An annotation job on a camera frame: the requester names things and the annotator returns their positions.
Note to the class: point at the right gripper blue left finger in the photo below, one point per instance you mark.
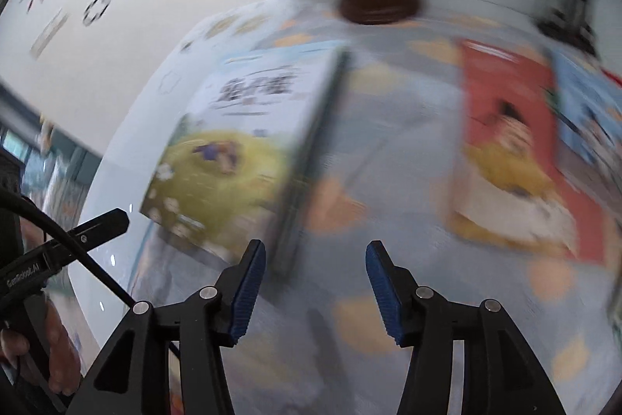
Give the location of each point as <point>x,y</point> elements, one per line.
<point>216,317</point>

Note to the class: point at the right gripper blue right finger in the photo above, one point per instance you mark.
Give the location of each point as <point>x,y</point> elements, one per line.
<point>415,317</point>

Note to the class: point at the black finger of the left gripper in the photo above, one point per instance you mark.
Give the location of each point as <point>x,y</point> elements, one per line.
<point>89,235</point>

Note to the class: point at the white yellow picture book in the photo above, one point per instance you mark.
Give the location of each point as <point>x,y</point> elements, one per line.
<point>232,169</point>

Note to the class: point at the person left hand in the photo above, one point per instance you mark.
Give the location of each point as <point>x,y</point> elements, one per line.
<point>64,362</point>

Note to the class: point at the floral tablecloth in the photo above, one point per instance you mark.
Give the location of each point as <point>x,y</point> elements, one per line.
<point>316,343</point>

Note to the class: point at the red book with yellow figure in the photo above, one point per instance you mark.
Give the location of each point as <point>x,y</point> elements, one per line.
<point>507,190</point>

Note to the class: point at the light blue cartoon book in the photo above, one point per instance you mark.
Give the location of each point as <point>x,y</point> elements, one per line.
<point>587,105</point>

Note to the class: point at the black fan stand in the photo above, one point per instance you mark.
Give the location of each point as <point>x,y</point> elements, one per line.
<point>569,22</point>

